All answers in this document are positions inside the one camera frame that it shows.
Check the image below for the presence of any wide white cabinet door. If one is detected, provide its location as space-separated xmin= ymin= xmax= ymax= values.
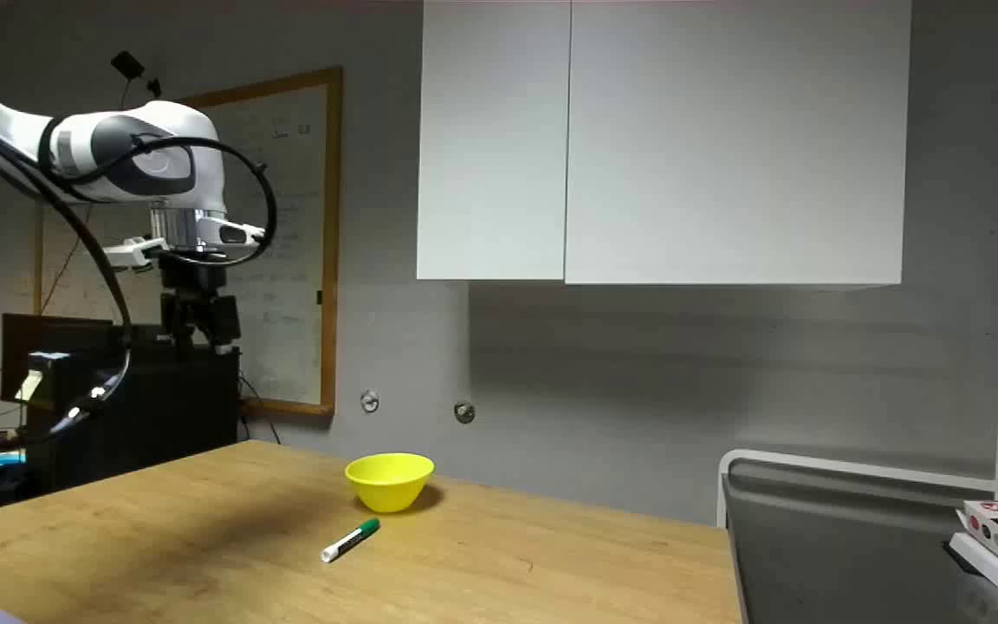
xmin=566 ymin=0 xmax=915 ymax=288

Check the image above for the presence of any wooden table top board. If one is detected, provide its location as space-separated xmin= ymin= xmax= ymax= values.
xmin=0 ymin=435 xmax=748 ymax=624

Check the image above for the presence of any black computer monitor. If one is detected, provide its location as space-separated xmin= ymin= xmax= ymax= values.
xmin=0 ymin=308 xmax=167 ymax=410

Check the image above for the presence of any yellow plastic bowl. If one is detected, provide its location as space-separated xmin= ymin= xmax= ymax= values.
xmin=343 ymin=449 xmax=438 ymax=516

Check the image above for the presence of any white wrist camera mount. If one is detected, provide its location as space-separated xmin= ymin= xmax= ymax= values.
xmin=102 ymin=212 xmax=269 ymax=275

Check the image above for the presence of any white wall cabinet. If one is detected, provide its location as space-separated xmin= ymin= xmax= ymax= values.
xmin=413 ymin=0 xmax=915 ymax=288

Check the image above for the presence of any wooden framed whiteboard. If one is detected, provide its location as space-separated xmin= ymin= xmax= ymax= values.
xmin=33 ymin=67 xmax=347 ymax=424

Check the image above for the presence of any green capped white marker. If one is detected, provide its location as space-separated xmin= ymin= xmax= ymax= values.
xmin=318 ymin=516 xmax=386 ymax=568

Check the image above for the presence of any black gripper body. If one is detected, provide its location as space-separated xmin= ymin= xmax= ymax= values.
xmin=155 ymin=249 xmax=241 ymax=308

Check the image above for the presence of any narrow white cabinet door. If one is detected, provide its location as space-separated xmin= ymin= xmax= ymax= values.
xmin=413 ymin=0 xmax=571 ymax=284

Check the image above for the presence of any small black wall camera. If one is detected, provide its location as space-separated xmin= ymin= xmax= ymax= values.
xmin=107 ymin=47 xmax=167 ymax=96

